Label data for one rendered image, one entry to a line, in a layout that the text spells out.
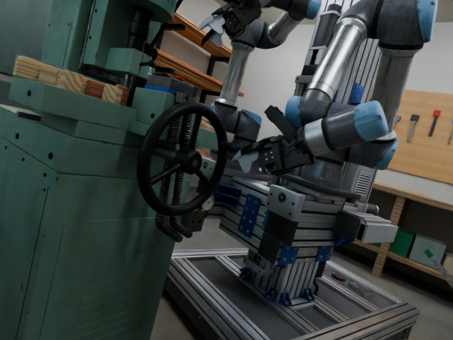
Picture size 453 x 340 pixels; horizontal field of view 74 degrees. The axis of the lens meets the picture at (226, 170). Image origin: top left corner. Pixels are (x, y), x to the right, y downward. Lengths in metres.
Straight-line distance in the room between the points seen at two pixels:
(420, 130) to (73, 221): 3.56
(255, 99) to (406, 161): 2.22
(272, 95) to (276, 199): 3.56
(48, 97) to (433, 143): 3.60
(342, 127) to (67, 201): 0.64
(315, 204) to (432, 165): 2.82
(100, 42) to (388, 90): 0.89
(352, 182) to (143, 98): 1.08
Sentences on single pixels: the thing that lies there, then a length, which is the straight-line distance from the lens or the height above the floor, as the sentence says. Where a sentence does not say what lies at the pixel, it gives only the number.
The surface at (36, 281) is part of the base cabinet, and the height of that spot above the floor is 0.44.
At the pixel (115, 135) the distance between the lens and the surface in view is 0.82.
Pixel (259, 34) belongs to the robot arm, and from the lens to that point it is 1.50.
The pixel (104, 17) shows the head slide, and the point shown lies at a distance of 1.09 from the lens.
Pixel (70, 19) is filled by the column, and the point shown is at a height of 1.12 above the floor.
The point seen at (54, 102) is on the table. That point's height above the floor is 0.87.
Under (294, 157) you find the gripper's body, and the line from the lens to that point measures 0.69.
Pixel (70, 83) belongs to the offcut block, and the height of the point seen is 0.91.
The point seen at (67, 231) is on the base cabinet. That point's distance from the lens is 0.85.
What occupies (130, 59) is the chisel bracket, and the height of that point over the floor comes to 1.04.
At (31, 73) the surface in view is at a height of 0.92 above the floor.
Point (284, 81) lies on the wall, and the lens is 4.52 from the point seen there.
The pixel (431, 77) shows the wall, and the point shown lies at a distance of 4.04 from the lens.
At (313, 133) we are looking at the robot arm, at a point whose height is 0.94.
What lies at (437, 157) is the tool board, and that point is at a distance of 3.83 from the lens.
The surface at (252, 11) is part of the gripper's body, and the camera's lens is 1.04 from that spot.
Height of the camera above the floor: 0.89
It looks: 6 degrees down
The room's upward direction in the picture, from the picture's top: 15 degrees clockwise
